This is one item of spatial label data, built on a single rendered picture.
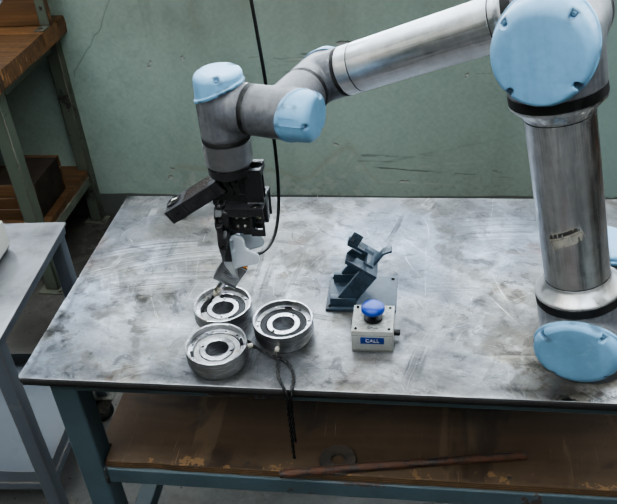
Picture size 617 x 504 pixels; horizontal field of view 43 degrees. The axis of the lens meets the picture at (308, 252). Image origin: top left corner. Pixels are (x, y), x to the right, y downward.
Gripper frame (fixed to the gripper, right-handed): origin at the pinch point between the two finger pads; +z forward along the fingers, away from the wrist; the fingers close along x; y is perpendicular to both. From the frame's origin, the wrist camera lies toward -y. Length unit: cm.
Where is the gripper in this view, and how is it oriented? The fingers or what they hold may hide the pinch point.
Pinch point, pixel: (233, 266)
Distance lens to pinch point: 132.9
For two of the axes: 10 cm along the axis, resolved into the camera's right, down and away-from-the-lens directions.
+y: 9.9, 0.1, -1.4
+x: 1.2, -5.8, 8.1
